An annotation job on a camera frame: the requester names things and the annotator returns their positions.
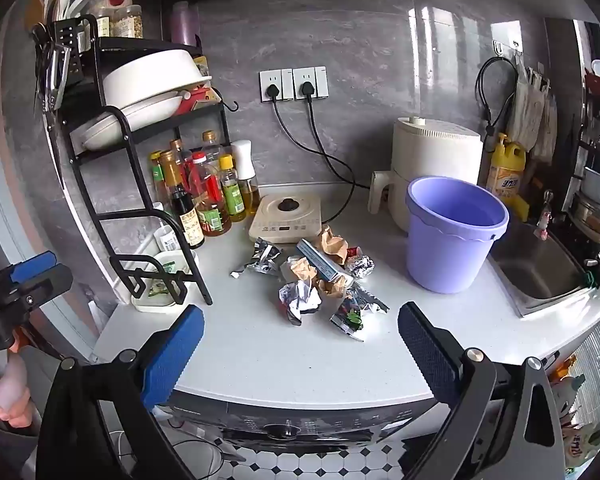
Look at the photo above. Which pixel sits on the white plate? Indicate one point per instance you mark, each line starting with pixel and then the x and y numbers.
pixel 100 132

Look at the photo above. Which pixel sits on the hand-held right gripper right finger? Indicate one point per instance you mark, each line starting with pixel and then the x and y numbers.
pixel 430 355

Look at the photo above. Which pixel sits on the person's left hand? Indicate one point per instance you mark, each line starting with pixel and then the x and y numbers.
pixel 15 415

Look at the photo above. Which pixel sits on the blue white carton box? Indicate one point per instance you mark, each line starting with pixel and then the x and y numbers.
pixel 322 261

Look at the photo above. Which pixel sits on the purple plastic bucket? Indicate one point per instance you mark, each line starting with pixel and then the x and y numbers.
pixel 445 255

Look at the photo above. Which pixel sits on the small white cup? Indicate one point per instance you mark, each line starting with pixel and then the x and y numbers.
pixel 167 240

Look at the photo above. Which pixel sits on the stainless steel sink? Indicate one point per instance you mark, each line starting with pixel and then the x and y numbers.
pixel 540 270

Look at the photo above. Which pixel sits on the brown cap bottle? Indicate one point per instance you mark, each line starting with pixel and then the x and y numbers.
pixel 178 152

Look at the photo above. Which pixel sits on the crumpled brown paper ball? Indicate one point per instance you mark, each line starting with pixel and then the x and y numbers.
pixel 330 241
pixel 332 287
pixel 302 270

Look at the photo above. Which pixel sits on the black kitchen shelf rack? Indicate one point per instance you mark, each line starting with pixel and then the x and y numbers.
pixel 577 110

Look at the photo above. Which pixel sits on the white enamel bowl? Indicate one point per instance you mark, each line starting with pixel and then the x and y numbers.
pixel 597 182

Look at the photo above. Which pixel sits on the hanging cloth bags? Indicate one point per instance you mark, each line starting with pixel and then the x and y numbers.
pixel 527 110

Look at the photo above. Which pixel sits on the green label bottle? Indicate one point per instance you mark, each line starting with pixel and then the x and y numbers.
pixel 234 195

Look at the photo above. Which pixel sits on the white tray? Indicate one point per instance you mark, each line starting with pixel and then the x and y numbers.
pixel 157 287

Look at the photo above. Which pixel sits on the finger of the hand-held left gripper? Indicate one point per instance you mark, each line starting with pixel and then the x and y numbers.
pixel 50 282
pixel 32 266

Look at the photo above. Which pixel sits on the grain filled jar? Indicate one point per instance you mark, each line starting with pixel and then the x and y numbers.
pixel 130 21

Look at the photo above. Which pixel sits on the gold cap bottle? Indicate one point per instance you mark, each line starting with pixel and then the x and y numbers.
pixel 210 141

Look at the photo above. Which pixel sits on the red food package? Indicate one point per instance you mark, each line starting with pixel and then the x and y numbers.
pixel 200 97

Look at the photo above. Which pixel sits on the small green bottle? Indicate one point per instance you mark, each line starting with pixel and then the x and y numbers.
pixel 156 172

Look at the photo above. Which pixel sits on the white air fryer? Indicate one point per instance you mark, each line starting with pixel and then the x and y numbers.
pixel 430 150

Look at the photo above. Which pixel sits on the silver foil ball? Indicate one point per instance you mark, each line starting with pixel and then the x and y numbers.
pixel 360 266

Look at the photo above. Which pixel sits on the dark soy sauce bottle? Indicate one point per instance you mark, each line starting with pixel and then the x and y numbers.
pixel 187 215

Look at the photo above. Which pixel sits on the yellow detergent bottle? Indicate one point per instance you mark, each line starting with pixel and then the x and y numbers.
pixel 505 175

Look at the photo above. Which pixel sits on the large white bowl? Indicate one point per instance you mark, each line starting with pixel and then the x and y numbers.
pixel 150 80

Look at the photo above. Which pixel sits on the red label oil bottle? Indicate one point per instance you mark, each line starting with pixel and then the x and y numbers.
pixel 212 210

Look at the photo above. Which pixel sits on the silver snack wrapper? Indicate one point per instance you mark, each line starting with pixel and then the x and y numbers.
pixel 262 257

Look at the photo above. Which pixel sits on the beige induction cooker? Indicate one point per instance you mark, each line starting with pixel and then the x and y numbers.
pixel 280 225

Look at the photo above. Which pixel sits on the black utensil holder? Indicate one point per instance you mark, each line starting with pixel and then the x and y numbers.
pixel 67 35

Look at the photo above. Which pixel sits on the serrated silver wrapper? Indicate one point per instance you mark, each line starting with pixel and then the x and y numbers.
pixel 370 300

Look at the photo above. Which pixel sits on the white wall socket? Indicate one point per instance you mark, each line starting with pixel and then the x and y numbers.
pixel 280 77
pixel 317 75

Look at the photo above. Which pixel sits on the pink toy pendant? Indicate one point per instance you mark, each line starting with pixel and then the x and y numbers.
pixel 542 220

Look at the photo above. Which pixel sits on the stack of steel pans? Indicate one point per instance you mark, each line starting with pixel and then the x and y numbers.
pixel 592 215

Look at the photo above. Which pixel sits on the black dish rack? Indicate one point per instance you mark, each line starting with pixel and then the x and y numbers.
pixel 145 42

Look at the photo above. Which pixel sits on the white cap oil sprayer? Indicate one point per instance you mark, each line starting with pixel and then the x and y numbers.
pixel 245 157

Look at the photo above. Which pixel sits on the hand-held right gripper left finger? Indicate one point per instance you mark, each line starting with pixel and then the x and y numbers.
pixel 172 355

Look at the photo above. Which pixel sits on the green printed snack wrapper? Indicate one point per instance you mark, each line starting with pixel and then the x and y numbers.
pixel 349 317

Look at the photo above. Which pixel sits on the printed snack bag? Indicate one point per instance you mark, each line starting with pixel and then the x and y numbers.
pixel 572 410

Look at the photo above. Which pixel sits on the shallow white dish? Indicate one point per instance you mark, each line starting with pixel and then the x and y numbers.
pixel 147 110

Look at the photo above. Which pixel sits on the metal kitchen scissors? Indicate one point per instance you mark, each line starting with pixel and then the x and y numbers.
pixel 52 80

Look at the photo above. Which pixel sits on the crumpled silver foil wrapper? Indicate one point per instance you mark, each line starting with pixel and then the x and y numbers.
pixel 300 302

